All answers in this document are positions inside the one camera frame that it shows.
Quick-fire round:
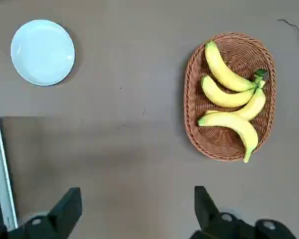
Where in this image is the longest yellow bunch banana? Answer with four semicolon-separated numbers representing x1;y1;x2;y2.
204;40;269;92

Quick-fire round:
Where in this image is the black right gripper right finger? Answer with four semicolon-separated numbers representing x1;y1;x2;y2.
189;185;299;239

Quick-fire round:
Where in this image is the thin dark string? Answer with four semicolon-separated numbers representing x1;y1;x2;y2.
277;19;299;47

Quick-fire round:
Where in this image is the pale grey-blue round plate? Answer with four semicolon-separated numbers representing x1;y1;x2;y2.
10;19;76;87

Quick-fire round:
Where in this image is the brown woven oval basket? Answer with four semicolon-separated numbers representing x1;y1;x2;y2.
183;31;277;162

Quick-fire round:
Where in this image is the white toaster oven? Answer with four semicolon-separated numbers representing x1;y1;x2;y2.
0;117;18;231

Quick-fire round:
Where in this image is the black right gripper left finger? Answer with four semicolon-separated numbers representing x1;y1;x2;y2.
0;187;83;239

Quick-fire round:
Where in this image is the single loose yellow banana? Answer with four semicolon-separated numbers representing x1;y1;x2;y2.
197;112;259;163

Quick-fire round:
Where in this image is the short yellow bunch banana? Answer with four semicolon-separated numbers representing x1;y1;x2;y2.
206;87;267;121

